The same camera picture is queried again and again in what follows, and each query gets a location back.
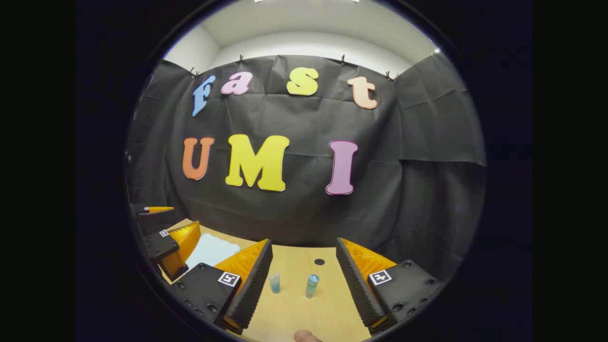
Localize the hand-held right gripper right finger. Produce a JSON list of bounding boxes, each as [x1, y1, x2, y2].
[[336, 237, 443, 335]]

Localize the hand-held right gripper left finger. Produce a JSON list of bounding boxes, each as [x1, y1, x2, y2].
[[172, 238, 274, 335]]

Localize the light blue suitcase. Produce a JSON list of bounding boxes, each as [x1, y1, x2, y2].
[[184, 233, 242, 272]]

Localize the black backdrop cloth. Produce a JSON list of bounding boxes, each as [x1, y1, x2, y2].
[[126, 54, 486, 281]]

